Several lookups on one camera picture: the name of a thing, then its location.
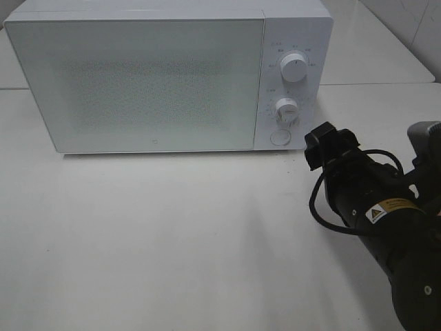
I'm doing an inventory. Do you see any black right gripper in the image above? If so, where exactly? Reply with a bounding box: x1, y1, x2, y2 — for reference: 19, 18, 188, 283
305, 121, 400, 193

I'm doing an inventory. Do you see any round white door button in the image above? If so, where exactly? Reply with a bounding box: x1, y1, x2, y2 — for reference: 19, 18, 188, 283
270, 130, 291, 146

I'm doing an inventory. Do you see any white microwave door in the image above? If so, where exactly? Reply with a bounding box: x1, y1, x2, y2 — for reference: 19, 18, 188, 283
6, 19, 263, 154

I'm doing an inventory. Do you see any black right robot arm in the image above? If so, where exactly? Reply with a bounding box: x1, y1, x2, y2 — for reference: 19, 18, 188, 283
305, 121, 440, 330

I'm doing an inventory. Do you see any white lower timer knob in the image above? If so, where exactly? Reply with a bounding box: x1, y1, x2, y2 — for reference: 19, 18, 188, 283
274, 97, 299, 125

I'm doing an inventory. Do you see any white upper power knob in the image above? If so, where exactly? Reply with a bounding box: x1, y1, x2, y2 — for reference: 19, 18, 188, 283
279, 50, 308, 83

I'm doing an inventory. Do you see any white adjacent table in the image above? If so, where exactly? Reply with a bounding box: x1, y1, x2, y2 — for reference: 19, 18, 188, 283
320, 1, 435, 86

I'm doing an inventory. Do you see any white microwave oven body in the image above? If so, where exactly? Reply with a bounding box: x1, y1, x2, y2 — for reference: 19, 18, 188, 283
3, 1, 334, 153

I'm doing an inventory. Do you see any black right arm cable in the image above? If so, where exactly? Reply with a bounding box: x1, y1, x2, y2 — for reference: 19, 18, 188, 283
309, 148, 407, 237

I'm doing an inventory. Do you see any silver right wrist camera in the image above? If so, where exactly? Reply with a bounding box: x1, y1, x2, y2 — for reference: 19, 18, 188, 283
407, 121, 440, 167

